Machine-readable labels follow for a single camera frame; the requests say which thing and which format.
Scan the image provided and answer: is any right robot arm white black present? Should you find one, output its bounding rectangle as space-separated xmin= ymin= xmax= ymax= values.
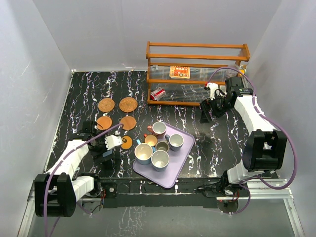
xmin=200 ymin=77 xmax=287 ymax=196

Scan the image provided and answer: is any orange snack packet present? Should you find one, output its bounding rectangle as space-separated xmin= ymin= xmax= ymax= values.
xmin=169 ymin=66 xmax=191 ymax=79

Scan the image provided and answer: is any purple cable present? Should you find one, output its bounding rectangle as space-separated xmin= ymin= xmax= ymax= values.
xmin=207 ymin=67 xmax=299 ymax=215
xmin=43 ymin=123 xmax=124 ymax=237

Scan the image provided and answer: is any orange face coaster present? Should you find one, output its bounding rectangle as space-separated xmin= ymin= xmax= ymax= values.
xmin=121 ymin=136 xmax=133 ymax=150

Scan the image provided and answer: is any blue face coaster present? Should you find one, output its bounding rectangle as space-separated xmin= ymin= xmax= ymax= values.
xmin=103 ymin=150 xmax=112 ymax=157

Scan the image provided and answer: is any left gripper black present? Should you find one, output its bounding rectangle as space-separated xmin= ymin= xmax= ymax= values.
xmin=90 ymin=130 xmax=114 ymax=164

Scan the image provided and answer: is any wooden shelf rack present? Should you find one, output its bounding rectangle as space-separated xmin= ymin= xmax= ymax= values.
xmin=146 ymin=41 xmax=250 ymax=106

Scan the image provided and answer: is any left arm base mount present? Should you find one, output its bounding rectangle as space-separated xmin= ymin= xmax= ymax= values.
xmin=72 ymin=175 xmax=117 ymax=217

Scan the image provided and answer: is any grey mug front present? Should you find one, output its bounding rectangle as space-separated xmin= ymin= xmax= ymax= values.
xmin=151 ymin=151 xmax=170 ymax=171

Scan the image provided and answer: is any wooden coaster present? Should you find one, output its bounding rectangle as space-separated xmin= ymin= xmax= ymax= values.
xmin=96 ymin=116 xmax=112 ymax=130
xmin=120 ymin=116 xmax=137 ymax=131

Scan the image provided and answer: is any woven rattan coaster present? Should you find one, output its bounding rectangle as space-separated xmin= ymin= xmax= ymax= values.
xmin=98 ymin=98 xmax=115 ymax=113
xmin=119 ymin=97 xmax=138 ymax=113

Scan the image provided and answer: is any small olive cup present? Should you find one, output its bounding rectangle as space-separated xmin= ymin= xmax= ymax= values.
xmin=155 ymin=141 xmax=169 ymax=153

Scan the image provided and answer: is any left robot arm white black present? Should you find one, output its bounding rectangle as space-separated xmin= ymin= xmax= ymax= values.
xmin=34 ymin=121 xmax=122 ymax=217

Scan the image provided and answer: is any red white can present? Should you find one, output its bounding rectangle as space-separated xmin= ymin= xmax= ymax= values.
xmin=150 ymin=88 xmax=166 ymax=101

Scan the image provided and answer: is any grey mug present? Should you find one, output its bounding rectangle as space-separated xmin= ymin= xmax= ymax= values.
xmin=151 ymin=151 xmax=170 ymax=171
xmin=165 ymin=134 xmax=184 ymax=152

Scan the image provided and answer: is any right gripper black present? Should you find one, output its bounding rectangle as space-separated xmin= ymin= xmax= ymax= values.
xmin=200 ymin=92 xmax=233 ymax=123

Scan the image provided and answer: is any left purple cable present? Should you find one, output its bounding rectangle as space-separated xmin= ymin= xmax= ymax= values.
xmin=43 ymin=123 xmax=124 ymax=237

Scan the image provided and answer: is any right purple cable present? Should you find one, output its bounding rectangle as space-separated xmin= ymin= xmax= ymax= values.
xmin=207 ymin=67 xmax=299 ymax=215

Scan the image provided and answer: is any large blue mug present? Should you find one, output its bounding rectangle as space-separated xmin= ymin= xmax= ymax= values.
xmin=134 ymin=139 xmax=156 ymax=165

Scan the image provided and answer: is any lavender plastic tray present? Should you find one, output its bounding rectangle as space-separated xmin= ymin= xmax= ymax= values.
xmin=133 ymin=124 xmax=195 ymax=189

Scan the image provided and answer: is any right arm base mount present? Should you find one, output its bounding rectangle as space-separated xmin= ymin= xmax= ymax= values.
xmin=195 ymin=178 xmax=251 ymax=216

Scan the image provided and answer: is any pink mug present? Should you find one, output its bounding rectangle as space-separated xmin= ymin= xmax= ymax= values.
xmin=147 ymin=121 xmax=167 ymax=139

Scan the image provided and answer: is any clear plastic cup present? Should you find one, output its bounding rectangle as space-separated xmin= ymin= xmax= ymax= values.
xmin=225 ymin=64 xmax=239 ymax=79

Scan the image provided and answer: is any small orange cup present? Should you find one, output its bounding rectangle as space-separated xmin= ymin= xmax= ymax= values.
xmin=144 ymin=134 xmax=158 ymax=147

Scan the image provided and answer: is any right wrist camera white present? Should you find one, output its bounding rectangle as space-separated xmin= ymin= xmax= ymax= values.
xmin=204 ymin=82 xmax=219 ymax=100

